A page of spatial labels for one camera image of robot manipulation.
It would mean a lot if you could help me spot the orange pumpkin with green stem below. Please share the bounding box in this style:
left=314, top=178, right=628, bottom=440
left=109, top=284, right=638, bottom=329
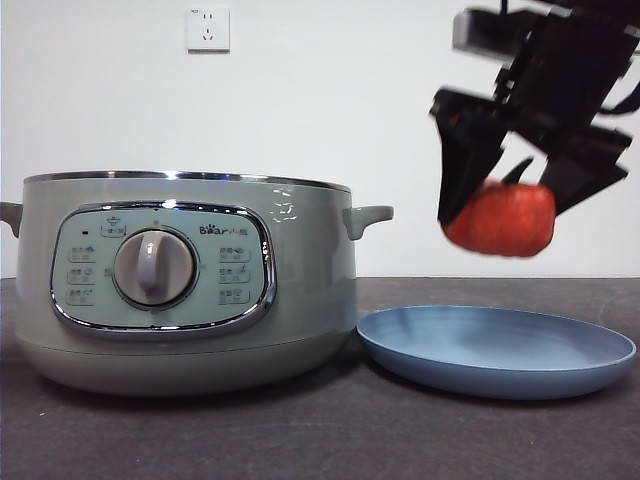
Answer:
left=444, top=157, right=556, bottom=259

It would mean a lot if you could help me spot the blue round plate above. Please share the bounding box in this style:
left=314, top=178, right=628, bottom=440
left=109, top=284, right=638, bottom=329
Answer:
left=355, top=304, right=637, bottom=401

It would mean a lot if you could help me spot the pale green electric steamer pot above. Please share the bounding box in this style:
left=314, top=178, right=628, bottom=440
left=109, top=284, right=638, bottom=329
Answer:
left=0, top=169, right=395, bottom=399

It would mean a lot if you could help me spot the black cable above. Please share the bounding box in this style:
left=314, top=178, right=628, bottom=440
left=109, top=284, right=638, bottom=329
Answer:
left=599, top=89, right=640, bottom=117

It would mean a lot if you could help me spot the white wall socket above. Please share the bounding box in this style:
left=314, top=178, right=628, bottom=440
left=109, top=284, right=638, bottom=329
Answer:
left=185, top=6, right=232, bottom=54

